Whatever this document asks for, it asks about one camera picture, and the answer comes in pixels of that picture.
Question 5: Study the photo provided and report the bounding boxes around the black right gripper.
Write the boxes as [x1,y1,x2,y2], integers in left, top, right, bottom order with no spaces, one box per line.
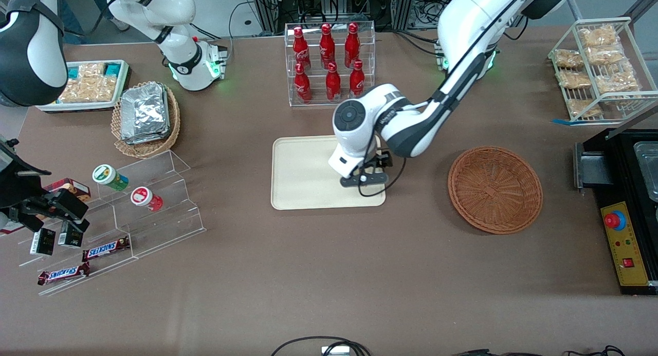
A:
[20,188,91,234]

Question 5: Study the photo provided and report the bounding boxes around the red labelled cup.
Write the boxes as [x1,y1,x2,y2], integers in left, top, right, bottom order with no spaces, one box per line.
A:
[130,186,163,212]

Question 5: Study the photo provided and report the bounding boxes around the black left base cables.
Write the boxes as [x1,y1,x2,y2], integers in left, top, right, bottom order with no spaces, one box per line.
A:
[393,28,444,56]

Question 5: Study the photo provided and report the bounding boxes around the brown round wicker basket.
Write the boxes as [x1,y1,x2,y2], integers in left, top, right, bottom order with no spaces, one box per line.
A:
[447,146,543,235]

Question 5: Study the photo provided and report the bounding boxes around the aluminium frame post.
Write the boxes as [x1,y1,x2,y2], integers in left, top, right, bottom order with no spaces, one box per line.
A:
[391,0,418,31]
[251,0,281,34]

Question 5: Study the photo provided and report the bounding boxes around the light tan wicker basket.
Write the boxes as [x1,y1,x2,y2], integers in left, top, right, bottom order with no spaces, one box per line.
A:
[111,81,181,159]

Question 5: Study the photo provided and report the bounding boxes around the white wire rack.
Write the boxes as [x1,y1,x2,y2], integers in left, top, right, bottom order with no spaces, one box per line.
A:
[547,17,658,124]

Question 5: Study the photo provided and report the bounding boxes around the small black box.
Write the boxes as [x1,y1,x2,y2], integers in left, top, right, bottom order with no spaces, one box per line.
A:
[29,228,56,257]
[58,222,84,249]

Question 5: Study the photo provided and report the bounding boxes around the red cola bottle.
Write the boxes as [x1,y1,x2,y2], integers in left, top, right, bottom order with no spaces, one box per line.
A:
[325,62,341,102]
[344,22,360,69]
[294,62,313,104]
[319,23,336,69]
[293,26,311,71]
[349,60,365,99]

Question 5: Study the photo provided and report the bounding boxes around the black right base cable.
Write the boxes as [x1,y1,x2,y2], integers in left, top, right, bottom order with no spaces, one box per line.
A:
[190,22,232,41]

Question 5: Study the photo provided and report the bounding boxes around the beige snack pack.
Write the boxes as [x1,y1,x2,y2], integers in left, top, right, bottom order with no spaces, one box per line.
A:
[58,78,118,103]
[77,63,106,80]

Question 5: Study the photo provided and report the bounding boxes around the tangled black background cables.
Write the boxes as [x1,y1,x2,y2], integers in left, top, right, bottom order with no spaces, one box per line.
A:
[415,0,458,29]

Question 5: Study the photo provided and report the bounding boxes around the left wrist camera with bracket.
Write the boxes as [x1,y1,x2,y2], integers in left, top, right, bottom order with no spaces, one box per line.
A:
[339,149,395,188]

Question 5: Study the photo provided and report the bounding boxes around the clear acrylic bottle rack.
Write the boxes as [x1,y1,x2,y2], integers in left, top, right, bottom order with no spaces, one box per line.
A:
[285,21,376,107]

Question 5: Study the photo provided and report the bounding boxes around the black metal appliance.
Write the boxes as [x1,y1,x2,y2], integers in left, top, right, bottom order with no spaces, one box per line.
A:
[573,128,658,205]

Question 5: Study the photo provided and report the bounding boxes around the steel pan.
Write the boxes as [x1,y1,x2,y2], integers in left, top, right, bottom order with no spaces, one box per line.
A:
[634,142,658,202]

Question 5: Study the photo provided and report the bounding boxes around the clear bag of crackers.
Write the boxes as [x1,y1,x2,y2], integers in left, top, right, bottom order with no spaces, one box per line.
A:
[567,98,602,118]
[554,49,584,69]
[578,26,617,47]
[588,45,625,65]
[595,71,641,93]
[558,69,592,88]

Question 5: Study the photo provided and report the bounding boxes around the Snickers chocolate bar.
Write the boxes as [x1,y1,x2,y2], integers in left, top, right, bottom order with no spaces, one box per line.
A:
[37,262,91,286]
[82,236,131,262]

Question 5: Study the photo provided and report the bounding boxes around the clear acrylic step display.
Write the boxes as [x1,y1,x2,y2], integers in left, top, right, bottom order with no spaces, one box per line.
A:
[18,149,207,297]

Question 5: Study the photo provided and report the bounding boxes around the brown chocolate box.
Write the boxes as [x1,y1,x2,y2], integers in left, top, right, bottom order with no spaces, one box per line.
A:
[44,178,92,202]

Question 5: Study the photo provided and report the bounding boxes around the green labelled cup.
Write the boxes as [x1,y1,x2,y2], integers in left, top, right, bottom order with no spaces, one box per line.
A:
[92,164,130,192]

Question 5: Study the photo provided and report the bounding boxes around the stacked foil containers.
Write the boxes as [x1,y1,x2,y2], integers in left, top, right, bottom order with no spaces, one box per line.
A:
[120,83,171,145]

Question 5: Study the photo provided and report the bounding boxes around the person in blue trousers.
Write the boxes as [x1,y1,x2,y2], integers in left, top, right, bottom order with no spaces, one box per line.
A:
[58,0,132,37]

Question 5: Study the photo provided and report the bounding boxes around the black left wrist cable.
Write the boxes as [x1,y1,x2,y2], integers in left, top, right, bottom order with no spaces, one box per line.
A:
[357,140,408,198]

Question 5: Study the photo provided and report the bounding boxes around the thin black cable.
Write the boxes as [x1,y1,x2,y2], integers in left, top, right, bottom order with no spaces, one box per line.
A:
[452,345,627,356]

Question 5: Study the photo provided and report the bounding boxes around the beige rectangular tray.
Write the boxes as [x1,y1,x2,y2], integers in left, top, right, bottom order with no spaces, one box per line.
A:
[271,134,387,211]

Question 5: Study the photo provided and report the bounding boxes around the white snack tray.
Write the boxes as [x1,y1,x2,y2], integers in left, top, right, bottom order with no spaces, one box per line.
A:
[36,60,131,113]

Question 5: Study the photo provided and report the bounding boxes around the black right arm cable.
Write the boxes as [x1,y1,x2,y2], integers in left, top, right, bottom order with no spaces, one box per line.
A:
[61,0,124,38]

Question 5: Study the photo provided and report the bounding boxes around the black looped cable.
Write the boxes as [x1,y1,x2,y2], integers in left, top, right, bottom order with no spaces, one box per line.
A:
[270,336,372,356]

